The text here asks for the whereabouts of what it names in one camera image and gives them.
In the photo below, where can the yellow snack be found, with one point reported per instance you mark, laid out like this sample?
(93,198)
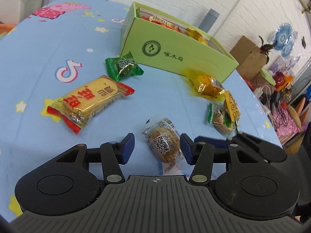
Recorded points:
(196,35)

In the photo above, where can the green candy packet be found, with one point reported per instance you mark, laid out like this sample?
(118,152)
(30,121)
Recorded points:
(122,66)

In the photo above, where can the green biscuit packet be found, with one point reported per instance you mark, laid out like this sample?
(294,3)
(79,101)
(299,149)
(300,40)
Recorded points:
(220,121)

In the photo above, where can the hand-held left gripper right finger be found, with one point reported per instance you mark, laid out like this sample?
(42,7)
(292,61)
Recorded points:
(185,148)

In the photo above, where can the blue printed tablecloth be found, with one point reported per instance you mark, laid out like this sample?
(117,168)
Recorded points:
(48,53)

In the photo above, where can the grey bottle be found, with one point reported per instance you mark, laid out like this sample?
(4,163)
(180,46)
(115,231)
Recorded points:
(209,19)

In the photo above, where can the green cardboard box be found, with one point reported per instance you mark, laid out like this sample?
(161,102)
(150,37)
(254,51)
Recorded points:
(170,53)

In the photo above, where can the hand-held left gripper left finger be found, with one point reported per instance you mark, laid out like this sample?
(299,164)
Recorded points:
(127,148)

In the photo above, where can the orange-red snack packet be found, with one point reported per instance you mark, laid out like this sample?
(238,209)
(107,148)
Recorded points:
(165,24)

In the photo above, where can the wooden stool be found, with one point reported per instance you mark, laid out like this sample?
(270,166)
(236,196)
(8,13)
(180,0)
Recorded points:
(296,112)

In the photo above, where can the yellow crisps packet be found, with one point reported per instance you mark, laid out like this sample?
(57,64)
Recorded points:
(232,106)

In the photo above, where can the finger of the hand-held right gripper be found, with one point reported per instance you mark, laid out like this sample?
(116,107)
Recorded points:
(216,142)
(252,145)

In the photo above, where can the dark red plant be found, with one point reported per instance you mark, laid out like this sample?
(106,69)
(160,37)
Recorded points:
(266,47)

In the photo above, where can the white power strip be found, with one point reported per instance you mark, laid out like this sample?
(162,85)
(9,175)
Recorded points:
(263,97)

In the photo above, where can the brown cardboard box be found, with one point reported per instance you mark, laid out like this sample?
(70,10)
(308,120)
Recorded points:
(245,58)

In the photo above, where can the golden yellow clear packet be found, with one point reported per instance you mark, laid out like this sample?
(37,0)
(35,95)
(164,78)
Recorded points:
(206,86)

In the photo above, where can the pink cloth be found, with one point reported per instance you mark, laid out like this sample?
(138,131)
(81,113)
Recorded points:
(286,123)

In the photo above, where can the clear round cake packet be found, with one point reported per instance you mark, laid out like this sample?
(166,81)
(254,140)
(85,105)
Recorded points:
(161,145)

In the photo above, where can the yellow rice cracker packet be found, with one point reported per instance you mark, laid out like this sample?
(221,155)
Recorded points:
(90,99)

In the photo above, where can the orange basin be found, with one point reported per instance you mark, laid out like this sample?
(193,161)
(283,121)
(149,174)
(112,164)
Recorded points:
(4,28)

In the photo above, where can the black office chair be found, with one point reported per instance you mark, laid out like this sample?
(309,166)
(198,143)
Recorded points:
(301,174)

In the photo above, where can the small light green box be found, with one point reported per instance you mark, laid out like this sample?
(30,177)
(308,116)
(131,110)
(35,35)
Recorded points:
(268,75)

